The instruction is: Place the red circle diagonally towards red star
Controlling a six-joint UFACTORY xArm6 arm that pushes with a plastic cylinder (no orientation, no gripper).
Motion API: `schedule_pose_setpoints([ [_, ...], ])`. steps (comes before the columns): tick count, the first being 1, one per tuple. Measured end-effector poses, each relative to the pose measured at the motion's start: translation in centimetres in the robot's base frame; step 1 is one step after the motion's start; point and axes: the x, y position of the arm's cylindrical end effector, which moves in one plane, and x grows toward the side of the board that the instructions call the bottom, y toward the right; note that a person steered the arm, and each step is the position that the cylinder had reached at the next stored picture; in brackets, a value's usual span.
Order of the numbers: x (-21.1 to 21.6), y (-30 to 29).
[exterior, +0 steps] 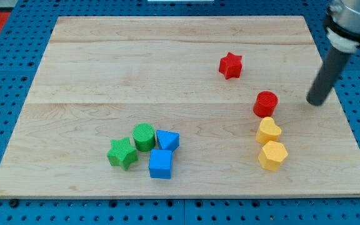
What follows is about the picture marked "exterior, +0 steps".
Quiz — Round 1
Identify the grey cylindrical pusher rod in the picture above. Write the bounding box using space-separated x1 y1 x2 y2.
306 46 351 106

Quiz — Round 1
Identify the red cylinder block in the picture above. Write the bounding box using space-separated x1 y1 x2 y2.
253 91 278 118

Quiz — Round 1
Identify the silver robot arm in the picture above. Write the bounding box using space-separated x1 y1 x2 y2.
306 0 360 106

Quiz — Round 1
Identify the red star block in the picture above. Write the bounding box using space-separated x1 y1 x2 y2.
219 52 243 79

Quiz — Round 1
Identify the green star block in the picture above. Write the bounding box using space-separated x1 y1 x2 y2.
106 137 138 171

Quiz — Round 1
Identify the yellow heart block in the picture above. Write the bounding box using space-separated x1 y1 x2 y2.
256 117 283 144

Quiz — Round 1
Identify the yellow hexagon block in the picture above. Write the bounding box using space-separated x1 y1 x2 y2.
258 141 288 171

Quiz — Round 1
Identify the wooden board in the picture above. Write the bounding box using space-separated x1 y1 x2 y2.
0 16 360 199

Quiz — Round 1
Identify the blue triangle block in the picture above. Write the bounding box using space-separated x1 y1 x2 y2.
156 130 179 152

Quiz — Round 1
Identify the blue cube block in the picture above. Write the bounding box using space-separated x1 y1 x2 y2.
148 149 173 179

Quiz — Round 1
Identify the green cylinder block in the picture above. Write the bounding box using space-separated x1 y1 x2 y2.
132 123 156 152

